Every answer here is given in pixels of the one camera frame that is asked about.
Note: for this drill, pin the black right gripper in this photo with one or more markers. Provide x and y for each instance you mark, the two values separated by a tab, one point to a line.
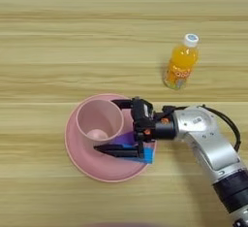
161	129

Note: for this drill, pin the blue rectangular block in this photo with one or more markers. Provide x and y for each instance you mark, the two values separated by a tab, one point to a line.
148	155

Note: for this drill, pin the pink plastic cup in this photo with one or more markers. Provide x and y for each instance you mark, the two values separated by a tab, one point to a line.
97	117

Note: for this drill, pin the orange juice bottle white cap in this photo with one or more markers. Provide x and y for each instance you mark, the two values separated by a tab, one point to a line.
181	63

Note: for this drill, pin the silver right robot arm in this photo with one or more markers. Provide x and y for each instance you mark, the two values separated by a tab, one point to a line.
210	146

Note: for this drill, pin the pink round plate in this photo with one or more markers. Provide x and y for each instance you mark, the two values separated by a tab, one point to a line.
97	166

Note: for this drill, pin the small black box white label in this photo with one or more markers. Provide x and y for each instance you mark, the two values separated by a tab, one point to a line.
141	108

